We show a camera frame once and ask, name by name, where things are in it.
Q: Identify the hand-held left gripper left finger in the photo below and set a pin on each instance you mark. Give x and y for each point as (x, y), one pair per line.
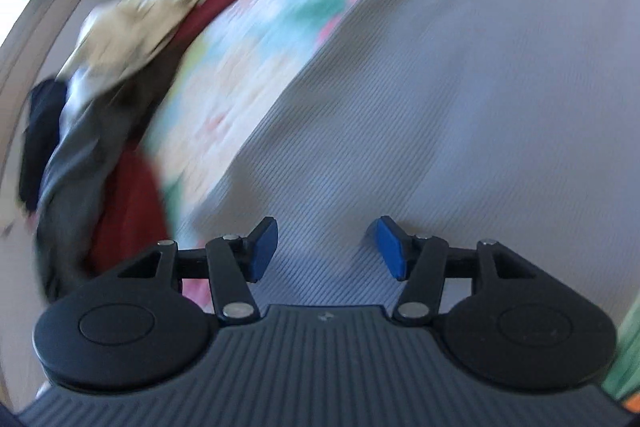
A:
(262, 252)

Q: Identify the black garment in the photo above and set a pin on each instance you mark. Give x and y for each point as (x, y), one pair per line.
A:
(42, 132)

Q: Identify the dark grey garment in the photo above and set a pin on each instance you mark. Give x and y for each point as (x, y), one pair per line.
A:
(75, 157)

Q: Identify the floral quilt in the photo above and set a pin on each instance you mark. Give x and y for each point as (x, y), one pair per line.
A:
(240, 72)

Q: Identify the red garment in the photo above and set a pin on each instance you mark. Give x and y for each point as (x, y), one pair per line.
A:
(210, 12)
(130, 217)

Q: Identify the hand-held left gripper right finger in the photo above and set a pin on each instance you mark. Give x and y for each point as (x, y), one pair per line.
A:
(392, 252)

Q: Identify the grey waffle knit garment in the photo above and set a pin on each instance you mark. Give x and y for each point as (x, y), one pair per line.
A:
(450, 107)

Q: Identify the cream garment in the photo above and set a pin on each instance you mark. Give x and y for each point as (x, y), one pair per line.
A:
(140, 27)

